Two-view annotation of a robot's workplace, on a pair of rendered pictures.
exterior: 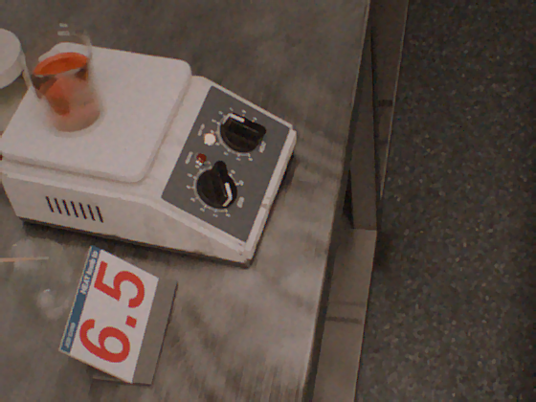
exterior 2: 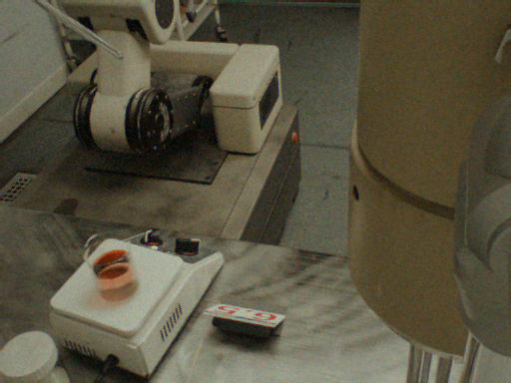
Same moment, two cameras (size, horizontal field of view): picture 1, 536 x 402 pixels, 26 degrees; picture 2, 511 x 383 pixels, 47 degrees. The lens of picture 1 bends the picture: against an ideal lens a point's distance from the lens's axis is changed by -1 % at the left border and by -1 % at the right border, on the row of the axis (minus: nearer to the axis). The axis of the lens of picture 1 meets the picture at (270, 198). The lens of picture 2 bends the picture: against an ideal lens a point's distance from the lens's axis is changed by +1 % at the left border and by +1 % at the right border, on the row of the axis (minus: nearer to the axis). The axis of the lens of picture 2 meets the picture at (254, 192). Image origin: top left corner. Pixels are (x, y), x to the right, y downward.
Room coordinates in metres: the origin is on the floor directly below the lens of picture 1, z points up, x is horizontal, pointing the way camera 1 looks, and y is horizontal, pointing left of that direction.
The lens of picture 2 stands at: (0.41, 0.60, 1.34)
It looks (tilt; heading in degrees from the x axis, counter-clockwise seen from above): 39 degrees down; 275
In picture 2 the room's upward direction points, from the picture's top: 6 degrees counter-clockwise
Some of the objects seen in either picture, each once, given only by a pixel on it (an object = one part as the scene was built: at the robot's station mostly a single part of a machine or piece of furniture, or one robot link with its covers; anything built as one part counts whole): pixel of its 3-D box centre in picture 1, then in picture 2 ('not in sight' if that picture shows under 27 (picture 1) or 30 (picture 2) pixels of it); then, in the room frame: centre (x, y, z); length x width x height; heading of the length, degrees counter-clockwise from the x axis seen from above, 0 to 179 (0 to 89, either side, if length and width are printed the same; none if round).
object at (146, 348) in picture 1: (120, 314); (247, 310); (0.48, 0.12, 0.77); 0.09 x 0.06 x 0.04; 164
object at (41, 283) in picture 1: (34, 274); (200, 362); (0.54, 0.19, 0.76); 0.06 x 0.06 x 0.02
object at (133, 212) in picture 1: (137, 151); (138, 291); (0.62, 0.10, 0.79); 0.22 x 0.13 x 0.08; 66
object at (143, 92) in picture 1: (96, 108); (119, 282); (0.63, 0.12, 0.83); 0.12 x 0.12 x 0.01; 66
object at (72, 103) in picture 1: (68, 81); (115, 266); (0.62, 0.13, 0.87); 0.06 x 0.05 x 0.08; 54
